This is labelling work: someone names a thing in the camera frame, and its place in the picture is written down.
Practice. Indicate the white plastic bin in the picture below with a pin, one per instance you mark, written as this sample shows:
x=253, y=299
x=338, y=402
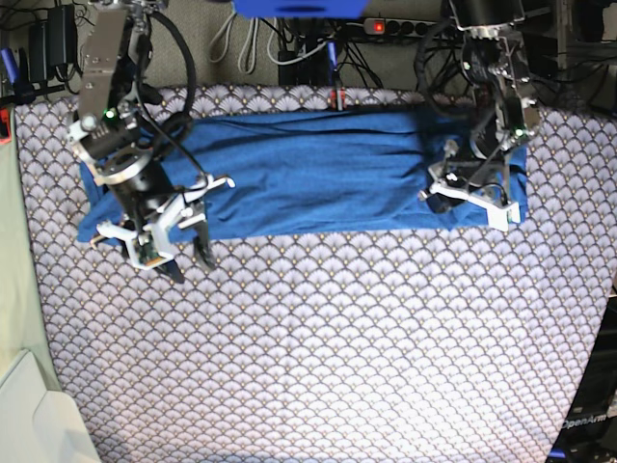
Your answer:
x=37, y=424

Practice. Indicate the fan-patterned table cloth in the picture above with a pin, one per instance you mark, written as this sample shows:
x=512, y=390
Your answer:
x=386, y=346

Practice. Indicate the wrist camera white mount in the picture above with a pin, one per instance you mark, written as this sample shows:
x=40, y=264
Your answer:
x=492, y=197
x=148, y=242

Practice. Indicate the blue long-sleeve T-shirt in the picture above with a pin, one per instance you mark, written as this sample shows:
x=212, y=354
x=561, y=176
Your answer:
x=313, y=172

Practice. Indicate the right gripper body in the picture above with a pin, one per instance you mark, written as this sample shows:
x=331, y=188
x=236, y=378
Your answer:
x=126, y=184

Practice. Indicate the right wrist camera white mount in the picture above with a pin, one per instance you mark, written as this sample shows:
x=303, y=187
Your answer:
x=148, y=242

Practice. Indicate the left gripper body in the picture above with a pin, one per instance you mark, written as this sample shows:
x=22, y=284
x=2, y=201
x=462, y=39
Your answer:
x=467, y=175

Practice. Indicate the black power adapter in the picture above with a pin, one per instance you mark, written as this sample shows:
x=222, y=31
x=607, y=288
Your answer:
x=52, y=44

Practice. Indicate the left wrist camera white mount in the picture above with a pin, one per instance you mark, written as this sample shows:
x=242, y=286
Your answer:
x=492, y=197

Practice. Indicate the red black table clamp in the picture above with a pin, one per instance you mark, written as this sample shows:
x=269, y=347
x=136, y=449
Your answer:
x=338, y=92

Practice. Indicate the blue handled clamp left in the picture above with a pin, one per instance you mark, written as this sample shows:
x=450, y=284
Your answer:
x=23, y=89

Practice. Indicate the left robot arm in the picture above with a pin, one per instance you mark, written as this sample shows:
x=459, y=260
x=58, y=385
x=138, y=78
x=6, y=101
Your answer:
x=494, y=64

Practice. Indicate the black power strip red switch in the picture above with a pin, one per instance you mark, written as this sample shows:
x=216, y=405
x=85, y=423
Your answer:
x=400, y=28

